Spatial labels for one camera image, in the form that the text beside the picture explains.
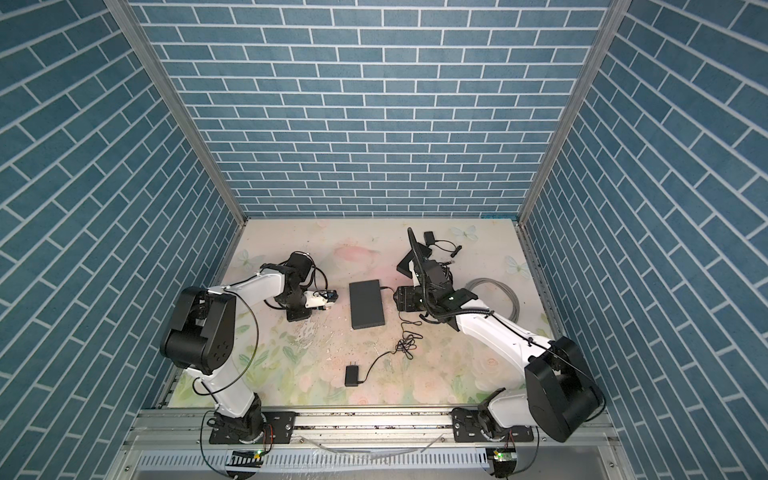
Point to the black loose power adapter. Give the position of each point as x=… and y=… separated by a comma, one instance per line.
x=351, y=377

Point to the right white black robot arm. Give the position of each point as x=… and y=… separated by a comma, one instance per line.
x=560, y=393

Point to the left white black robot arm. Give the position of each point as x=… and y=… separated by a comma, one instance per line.
x=200, y=334

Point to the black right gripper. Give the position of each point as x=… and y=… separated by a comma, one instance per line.
x=404, y=299

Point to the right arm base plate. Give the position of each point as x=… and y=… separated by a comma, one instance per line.
x=475, y=426

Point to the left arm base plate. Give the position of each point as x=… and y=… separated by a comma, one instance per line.
x=268, y=428

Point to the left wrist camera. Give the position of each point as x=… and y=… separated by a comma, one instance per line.
x=319, y=299

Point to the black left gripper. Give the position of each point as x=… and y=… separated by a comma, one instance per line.
x=295, y=315

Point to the aluminium front rail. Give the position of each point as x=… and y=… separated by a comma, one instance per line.
x=353, y=428

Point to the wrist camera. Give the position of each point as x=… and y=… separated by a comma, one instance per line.
x=319, y=299
x=436, y=276

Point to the white slotted cable duct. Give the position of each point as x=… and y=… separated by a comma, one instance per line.
x=308, y=460

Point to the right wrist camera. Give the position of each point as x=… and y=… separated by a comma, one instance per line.
x=436, y=276

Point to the black ribbed network switch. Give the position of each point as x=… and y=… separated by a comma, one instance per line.
x=404, y=266

